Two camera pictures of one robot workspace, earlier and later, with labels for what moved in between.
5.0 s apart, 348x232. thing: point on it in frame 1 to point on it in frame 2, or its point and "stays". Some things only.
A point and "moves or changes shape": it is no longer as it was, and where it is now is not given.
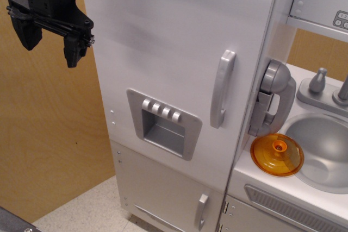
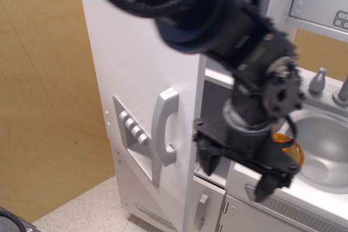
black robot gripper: x=53 y=7 to x=250 y=136
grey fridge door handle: x=222 y=84 to x=167 y=103
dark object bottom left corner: x=10 y=222 stays
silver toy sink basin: x=323 y=138 stays
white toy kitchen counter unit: x=291 y=174 stays
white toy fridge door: x=181 y=55 moves or changes shape
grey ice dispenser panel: x=165 y=126 to x=138 y=143
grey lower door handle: x=202 y=211 stays
